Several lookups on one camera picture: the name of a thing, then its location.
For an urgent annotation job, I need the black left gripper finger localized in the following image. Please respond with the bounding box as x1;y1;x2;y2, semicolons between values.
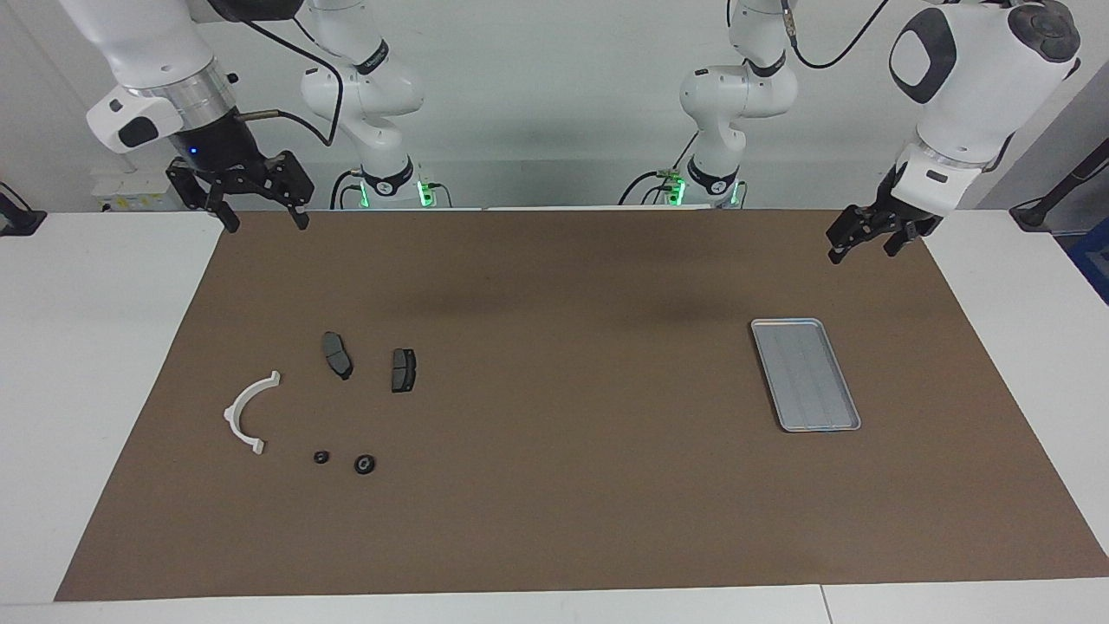
880;215;945;257
826;206;886;266

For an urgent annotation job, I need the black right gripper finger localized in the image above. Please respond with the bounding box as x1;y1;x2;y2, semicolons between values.
165;163;242;235
267;151;315;231

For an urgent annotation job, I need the silver metal tray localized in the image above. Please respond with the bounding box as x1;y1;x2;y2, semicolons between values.
750;318;862;432

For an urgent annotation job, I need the white cardboard box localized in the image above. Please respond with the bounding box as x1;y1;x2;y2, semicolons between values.
90;168;188;212

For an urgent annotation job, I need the curved dark brake pad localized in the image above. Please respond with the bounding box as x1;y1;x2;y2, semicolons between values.
322;332;353;381

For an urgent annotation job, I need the blue crate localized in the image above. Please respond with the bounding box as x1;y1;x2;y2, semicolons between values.
1070;217;1109;304

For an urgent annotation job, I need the brown table mat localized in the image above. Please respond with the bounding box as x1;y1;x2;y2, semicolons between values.
54;208;1109;602

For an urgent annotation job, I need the black right base cable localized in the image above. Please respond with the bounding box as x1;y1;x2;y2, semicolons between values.
328;169;366;211

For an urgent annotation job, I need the black base cable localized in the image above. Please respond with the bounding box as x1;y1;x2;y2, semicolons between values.
328;169;366;211
618;130;701;206

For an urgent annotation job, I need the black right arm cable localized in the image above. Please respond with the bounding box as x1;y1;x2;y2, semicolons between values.
234;17;346;148

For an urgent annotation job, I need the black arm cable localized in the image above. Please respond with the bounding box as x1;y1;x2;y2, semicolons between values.
234;17;346;148
780;0;893;70

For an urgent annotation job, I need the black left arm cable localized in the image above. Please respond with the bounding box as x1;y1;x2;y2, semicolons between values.
780;0;893;70

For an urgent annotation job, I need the black clamp mount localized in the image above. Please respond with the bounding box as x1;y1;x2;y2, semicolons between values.
0;182;49;237

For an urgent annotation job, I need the black left base cable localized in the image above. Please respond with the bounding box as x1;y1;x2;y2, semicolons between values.
618;130;701;206

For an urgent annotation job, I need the white semicircular plastic bracket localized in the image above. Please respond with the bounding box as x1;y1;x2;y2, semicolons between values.
224;371;282;456

